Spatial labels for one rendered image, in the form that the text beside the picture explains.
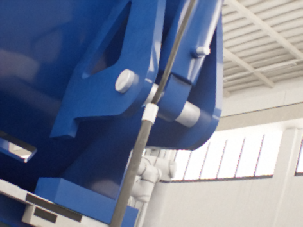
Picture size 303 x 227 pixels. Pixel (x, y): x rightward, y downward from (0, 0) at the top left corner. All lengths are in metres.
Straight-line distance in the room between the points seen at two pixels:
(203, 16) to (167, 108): 0.32
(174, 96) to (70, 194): 0.48
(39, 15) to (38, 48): 0.14
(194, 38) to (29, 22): 0.67
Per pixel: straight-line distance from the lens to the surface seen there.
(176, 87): 1.55
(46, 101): 2.08
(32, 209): 1.63
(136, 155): 1.36
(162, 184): 3.39
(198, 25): 1.60
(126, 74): 1.51
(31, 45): 1.96
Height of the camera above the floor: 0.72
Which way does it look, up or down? 18 degrees up
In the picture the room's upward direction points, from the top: 17 degrees clockwise
